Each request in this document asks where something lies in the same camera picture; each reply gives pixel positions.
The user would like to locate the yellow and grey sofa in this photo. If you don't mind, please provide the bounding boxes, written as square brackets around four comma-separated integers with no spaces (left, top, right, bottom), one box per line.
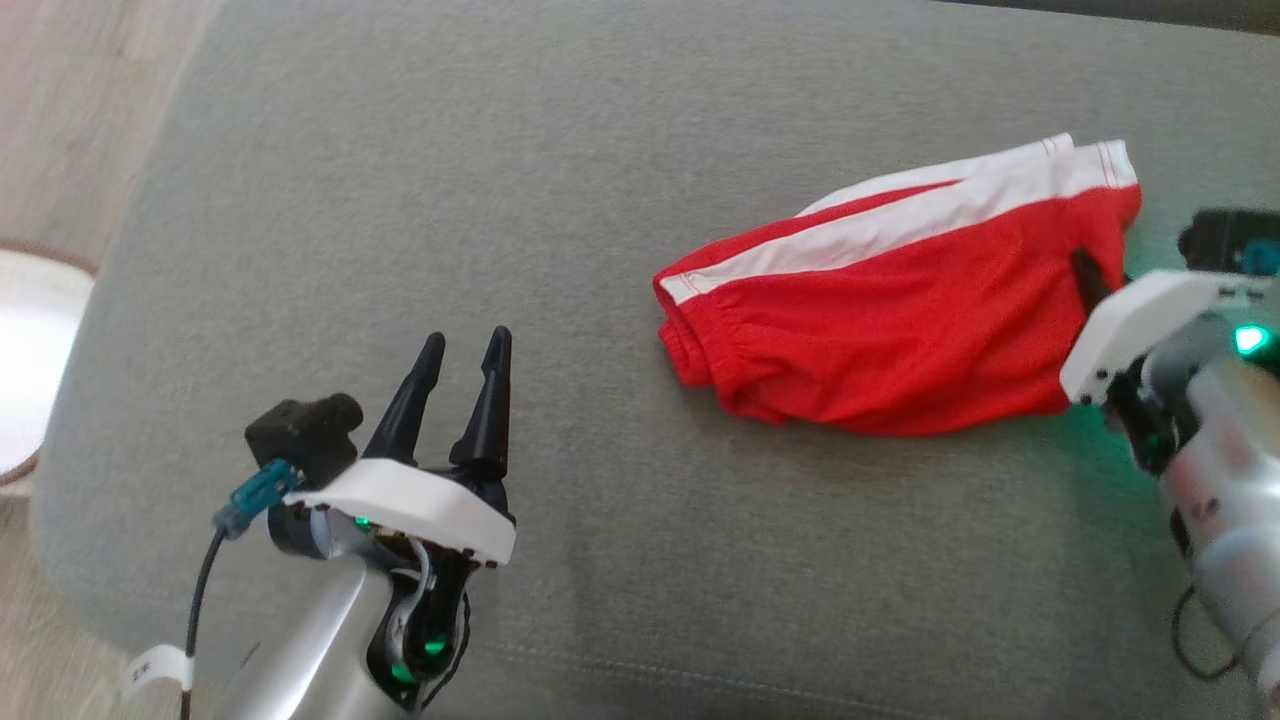
[30,0,1280,720]

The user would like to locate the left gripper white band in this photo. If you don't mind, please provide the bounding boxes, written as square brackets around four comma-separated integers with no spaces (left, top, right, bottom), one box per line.
[283,325,519,571]

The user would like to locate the red white-striped shorts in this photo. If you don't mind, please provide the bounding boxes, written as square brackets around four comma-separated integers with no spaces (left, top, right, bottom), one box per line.
[652,133,1143,440]

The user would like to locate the round white brown-rimmed table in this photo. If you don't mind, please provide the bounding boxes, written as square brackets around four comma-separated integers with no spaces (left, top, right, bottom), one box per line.
[0,238,99,492]

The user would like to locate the thin black looped cable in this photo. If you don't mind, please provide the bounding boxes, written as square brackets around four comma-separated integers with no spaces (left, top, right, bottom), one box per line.
[1169,584,1247,684]

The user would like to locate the black cable teal connector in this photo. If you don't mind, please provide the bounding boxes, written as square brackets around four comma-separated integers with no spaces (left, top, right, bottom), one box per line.
[122,457,303,703]

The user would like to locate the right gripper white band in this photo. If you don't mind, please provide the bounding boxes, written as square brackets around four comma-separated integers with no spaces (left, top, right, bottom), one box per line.
[1059,247,1264,407]

